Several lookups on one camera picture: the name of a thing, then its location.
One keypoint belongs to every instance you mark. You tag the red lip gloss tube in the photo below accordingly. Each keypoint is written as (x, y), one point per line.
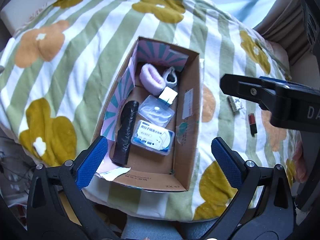
(252, 124)

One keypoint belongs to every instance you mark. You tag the black garbage bag roll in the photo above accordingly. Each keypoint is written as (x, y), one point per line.
(123, 142)

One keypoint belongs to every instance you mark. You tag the blue white floss pick box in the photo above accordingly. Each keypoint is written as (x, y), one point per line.
(153, 138)

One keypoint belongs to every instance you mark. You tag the brown curtain right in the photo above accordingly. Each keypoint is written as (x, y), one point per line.
(284, 24)

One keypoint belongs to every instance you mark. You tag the clear plastic case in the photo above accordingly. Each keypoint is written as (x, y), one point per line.
(155, 111)

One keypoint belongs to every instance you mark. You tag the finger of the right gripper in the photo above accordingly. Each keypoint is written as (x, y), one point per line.
(269, 81)
(250, 89)

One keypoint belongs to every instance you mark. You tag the striped floral blanket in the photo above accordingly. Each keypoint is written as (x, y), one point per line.
(60, 69)

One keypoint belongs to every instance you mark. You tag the cardboard box pink teal flaps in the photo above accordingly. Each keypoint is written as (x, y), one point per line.
(148, 170)

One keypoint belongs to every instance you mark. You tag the white blue tissue pack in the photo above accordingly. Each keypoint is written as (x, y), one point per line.
(235, 104)

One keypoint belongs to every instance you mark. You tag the small white square box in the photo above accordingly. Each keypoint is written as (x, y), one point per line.
(167, 96)

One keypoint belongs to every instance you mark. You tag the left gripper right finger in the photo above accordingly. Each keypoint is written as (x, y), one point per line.
(262, 207)

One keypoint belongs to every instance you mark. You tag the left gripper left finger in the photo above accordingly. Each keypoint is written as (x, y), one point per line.
(57, 207)

